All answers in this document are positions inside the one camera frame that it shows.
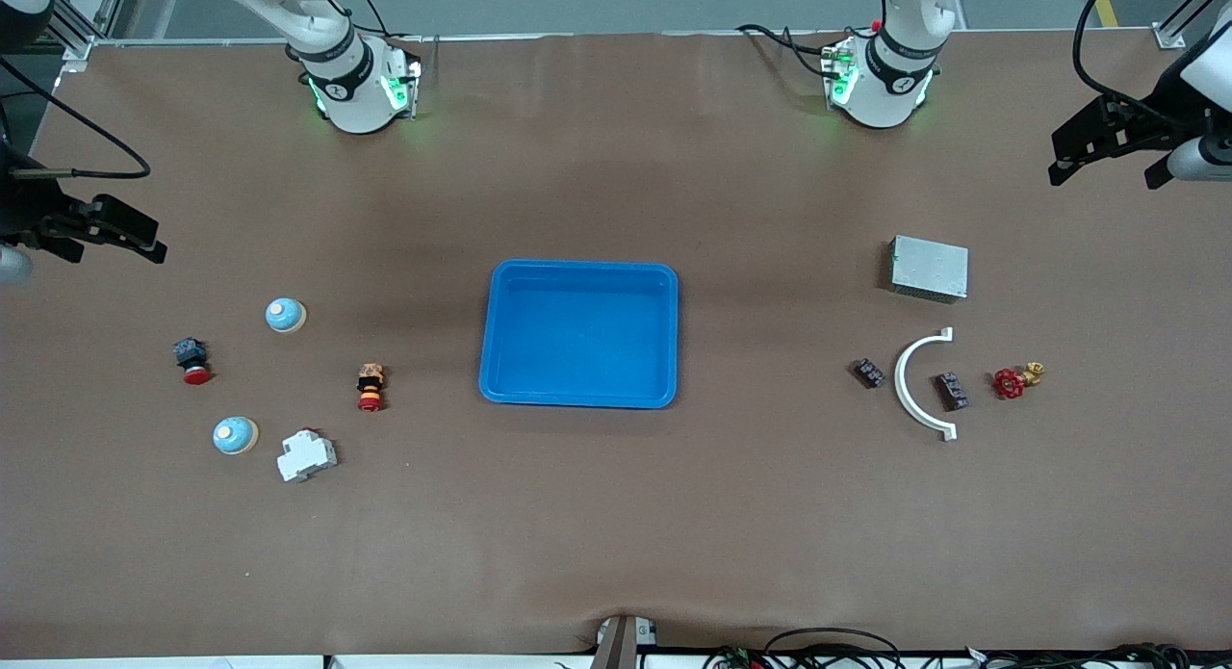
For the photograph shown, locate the aluminium frame profile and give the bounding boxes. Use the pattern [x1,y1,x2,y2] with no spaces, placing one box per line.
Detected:
[48,0,131,73]
[1152,0,1232,50]

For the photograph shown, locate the blue plastic tray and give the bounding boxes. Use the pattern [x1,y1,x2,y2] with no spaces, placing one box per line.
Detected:
[478,258,680,409]

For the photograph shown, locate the black cable bundle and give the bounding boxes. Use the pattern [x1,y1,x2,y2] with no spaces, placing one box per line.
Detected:
[982,643,1199,669]

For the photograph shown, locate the black right base cable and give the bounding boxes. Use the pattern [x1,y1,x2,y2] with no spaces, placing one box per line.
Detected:
[332,0,424,68]

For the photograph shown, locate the grey metal box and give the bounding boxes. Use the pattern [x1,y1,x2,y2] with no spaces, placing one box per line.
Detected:
[887,234,970,305]

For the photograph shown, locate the brown table mat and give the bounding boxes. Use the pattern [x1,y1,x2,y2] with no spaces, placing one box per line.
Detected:
[0,29,1232,656]

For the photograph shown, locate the grey metal camera post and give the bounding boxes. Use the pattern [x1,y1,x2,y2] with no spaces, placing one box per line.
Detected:
[589,614,659,669]

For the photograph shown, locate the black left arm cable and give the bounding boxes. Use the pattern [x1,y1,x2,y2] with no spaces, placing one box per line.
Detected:
[1071,0,1214,136]

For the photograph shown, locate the white circuit breaker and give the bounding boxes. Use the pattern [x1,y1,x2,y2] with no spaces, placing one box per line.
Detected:
[276,427,339,484]

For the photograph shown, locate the red pushbutton with dark body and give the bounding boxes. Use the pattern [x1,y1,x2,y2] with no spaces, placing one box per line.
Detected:
[173,337,214,386]

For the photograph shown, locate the black looped cable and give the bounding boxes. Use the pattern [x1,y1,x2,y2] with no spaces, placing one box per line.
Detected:
[765,628,903,669]

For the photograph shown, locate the brass valve with red handwheel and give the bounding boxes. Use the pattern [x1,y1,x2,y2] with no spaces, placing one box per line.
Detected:
[992,361,1046,401]

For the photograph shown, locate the white curved plastic bracket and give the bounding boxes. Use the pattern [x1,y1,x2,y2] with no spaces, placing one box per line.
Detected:
[893,327,959,442]

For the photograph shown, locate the light blue desk bell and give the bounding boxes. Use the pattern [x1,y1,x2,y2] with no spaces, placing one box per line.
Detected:
[212,416,260,456]
[265,296,308,335]

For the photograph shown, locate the black left base cables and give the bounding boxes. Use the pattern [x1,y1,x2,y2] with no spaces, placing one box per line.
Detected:
[736,22,838,78]

